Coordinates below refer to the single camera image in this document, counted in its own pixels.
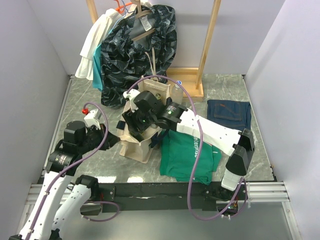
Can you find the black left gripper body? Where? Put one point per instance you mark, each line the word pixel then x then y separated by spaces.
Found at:
pixel 93 139

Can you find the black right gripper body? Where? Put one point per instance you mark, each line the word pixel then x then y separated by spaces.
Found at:
pixel 143 121

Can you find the beige canvas tote bag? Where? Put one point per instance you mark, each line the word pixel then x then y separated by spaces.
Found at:
pixel 132 148

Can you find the clear water bottle blue cap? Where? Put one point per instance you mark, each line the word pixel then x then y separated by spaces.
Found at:
pixel 177 93

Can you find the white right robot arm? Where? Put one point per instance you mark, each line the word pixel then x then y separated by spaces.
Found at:
pixel 239 146

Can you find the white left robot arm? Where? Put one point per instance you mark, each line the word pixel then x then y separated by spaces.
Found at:
pixel 50 215

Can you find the wooden clothes rack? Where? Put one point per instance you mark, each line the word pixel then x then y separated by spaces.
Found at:
pixel 191 77

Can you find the green printed t-shirt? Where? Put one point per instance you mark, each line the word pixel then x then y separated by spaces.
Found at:
pixel 178 155

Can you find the teal hanging garment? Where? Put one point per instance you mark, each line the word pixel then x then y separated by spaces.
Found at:
pixel 97 81

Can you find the dark patterned hanging shirt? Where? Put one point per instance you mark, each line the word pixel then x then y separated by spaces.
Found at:
pixel 123 61

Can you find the folded blue jeans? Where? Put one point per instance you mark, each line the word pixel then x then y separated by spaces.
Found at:
pixel 231 114

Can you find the white hanging garment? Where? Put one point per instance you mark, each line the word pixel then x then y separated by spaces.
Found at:
pixel 95 36

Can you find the wooden clothes hanger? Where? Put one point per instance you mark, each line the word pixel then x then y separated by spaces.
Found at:
pixel 142 16

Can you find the orange clothes hanger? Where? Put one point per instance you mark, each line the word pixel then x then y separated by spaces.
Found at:
pixel 121 7

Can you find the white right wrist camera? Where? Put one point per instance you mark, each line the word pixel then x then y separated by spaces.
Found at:
pixel 130 96

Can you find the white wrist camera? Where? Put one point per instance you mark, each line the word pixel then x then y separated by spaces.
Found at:
pixel 92 117
pixel 130 96

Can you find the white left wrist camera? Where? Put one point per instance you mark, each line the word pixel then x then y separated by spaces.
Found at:
pixel 92 117

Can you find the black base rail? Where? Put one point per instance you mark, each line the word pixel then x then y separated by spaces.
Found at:
pixel 163 195

